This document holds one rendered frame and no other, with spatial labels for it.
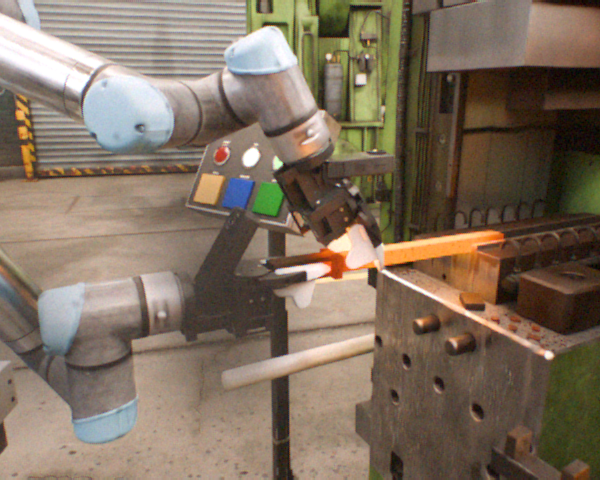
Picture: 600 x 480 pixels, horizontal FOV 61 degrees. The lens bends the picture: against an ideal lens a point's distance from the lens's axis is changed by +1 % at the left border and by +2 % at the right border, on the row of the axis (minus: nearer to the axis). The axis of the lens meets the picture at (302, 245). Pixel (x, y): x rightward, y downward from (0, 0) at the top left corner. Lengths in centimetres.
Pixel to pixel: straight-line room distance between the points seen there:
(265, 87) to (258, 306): 27
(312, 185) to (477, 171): 54
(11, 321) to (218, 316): 25
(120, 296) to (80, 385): 11
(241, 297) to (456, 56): 51
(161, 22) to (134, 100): 809
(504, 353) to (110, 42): 813
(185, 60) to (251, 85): 795
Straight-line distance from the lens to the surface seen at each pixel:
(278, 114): 62
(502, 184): 120
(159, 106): 54
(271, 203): 114
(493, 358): 80
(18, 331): 72
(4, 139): 886
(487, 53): 85
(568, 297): 78
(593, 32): 91
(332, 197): 67
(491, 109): 114
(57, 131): 868
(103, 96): 54
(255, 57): 61
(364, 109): 571
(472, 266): 88
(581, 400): 84
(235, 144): 129
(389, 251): 76
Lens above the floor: 123
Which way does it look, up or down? 17 degrees down
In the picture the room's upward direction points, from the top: straight up
